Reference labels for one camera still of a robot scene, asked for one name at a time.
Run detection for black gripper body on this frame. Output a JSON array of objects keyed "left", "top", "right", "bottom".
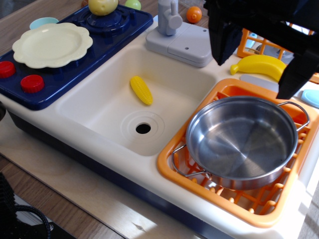
[{"left": 204, "top": 0, "right": 319, "bottom": 55}]

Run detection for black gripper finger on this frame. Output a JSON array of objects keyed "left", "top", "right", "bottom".
[
  {"left": 209, "top": 23, "right": 243, "bottom": 66},
  {"left": 276, "top": 51, "right": 319, "bottom": 100}
]

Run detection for stainless steel pan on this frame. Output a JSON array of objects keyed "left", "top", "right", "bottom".
[{"left": 185, "top": 96, "right": 301, "bottom": 190}]

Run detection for orange drying rack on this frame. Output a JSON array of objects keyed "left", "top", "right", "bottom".
[{"left": 157, "top": 78, "right": 313, "bottom": 229}]

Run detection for cream toy sink unit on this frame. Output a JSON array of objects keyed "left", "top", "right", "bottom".
[{"left": 0, "top": 14, "right": 319, "bottom": 239}]

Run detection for light blue utensil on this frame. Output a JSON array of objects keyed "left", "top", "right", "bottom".
[{"left": 301, "top": 90, "right": 319, "bottom": 108}]

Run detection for grey toy faucet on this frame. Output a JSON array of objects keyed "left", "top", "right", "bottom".
[{"left": 146, "top": 0, "right": 213, "bottom": 67}]

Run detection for yellow toy banana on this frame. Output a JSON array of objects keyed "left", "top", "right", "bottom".
[{"left": 230, "top": 55, "right": 286, "bottom": 83}]

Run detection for orange toy fruit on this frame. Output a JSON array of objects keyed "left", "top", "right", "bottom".
[{"left": 186, "top": 6, "right": 202, "bottom": 23}]

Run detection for green toy fruit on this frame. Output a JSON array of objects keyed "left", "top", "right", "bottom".
[{"left": 125, "top": 0, "right": 142, "bottom": 10}]

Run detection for yellow toy corn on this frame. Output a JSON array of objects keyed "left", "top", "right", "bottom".
[{"left": 130, "top": 76, "right": 153, "bottom": 106}]

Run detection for yellow toy potato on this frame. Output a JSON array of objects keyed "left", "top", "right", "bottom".
[{"left": 88, "top": 0, "right": 119, "bottom": 16}]

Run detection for cream scalloped plate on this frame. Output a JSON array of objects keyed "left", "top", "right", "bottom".
[{"left": 12, "top": 22, "right": 93, "bottom": 69}]

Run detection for light blue bowl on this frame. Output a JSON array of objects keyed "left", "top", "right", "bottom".
[{"left": 29, "top": 17, "right": 59, "bottom": 30}]

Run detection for blue toy stove top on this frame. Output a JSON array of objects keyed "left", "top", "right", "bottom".
[{"left": 0, "top": 5, "right": 153, "bottom": 110}]

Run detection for red stove knob right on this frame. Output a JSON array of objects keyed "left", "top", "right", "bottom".
[{"left": 20, "top": 75, "right": 45, "bottom": 94}]

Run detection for red stove knob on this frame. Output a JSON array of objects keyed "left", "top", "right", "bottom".
[
  {"left": 0, "top": 61, "right": 16, "bottom": 79},
  {"left": 20, "top": 75, "right": 45, "bottom": 94}
]

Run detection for wooden base board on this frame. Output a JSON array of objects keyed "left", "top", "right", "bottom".
[{"left": 0, "top": 117, "right": 197, "bottom": 239}]

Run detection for red stove knob left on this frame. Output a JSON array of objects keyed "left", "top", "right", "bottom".
[{"left": 0, "top": 61, "right": 16, "bottom": 79}]

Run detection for black cable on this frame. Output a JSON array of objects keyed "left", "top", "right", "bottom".
[{"left": 0, "top": 173, "right": 54, "bottom": 239}]

